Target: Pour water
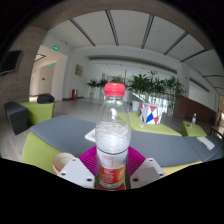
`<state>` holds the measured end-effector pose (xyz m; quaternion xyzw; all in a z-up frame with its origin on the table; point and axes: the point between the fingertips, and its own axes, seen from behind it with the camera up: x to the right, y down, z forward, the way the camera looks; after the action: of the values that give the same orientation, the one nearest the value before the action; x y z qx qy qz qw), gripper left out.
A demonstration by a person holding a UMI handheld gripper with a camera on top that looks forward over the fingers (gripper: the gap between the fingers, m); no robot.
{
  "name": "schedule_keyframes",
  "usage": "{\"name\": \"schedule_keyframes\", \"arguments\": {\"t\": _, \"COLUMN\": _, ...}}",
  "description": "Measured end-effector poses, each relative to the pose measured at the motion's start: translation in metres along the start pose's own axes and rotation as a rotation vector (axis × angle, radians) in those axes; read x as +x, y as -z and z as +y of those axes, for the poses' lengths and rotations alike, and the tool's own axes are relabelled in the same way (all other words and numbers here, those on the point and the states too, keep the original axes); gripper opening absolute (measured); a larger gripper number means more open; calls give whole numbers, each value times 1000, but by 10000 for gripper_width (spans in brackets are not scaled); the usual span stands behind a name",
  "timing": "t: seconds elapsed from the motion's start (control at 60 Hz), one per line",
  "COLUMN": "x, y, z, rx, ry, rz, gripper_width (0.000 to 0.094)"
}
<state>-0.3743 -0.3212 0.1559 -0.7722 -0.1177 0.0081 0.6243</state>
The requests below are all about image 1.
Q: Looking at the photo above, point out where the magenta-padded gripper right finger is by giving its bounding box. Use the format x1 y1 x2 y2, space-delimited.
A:
125 146 167 189

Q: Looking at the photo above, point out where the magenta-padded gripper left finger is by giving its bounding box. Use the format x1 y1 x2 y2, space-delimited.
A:
57 146 101 189

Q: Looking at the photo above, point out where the clear red-capped water bottle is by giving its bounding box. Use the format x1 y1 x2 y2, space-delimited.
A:
94 82 132 191

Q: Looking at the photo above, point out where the small clear water bottle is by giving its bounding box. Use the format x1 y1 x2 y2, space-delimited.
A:
189 113 198 130

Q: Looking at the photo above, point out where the red and white mug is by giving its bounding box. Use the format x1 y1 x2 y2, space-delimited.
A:
52 152 76 174

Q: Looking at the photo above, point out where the red blue white cube box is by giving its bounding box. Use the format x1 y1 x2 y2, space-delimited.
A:
138 102 163 125

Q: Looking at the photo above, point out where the green armchair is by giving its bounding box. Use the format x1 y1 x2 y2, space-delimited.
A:
18 100 56 127

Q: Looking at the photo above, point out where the black bag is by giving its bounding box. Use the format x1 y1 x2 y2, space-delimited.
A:
36 93 56 104

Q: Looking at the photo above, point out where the row of potted green plants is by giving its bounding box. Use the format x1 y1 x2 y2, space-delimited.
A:
87 70 185 104

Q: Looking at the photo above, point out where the framed wall picture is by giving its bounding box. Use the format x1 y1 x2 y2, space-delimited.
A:
74 63 84 77

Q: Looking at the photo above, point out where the black wall screen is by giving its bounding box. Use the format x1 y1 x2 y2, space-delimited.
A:
0 49 24 76

